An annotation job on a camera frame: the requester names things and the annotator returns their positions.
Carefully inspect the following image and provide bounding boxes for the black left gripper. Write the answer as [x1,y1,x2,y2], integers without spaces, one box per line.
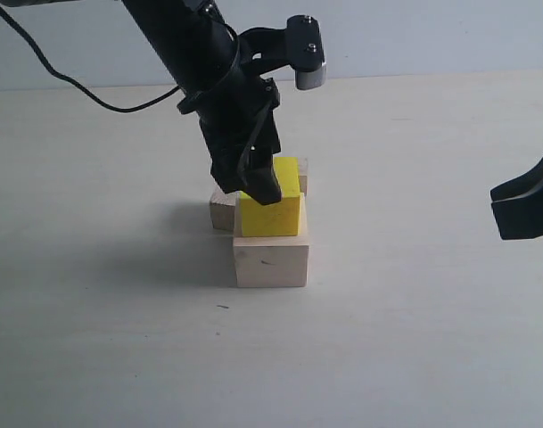
[177,77,282,206]

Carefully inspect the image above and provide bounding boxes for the medium wooden cube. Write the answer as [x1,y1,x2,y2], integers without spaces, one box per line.
[209,186,237,233]

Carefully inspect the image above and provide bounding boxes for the yellow cube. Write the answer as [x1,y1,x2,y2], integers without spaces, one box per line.
[237,157,304,237]

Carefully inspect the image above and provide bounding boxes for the large light wooden cube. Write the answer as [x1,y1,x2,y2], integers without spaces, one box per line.
[233,193,310,288]

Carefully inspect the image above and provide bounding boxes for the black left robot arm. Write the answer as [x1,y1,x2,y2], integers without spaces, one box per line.
[124,0,282,205]

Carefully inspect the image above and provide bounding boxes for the small wooden cube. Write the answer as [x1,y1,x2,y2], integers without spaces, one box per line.
[297,157,309,195]

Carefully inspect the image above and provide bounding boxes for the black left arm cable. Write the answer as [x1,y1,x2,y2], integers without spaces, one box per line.
[0,0,281,179]

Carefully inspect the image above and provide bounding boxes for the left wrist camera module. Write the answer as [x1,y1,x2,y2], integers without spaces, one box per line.
[239,15,326,91]

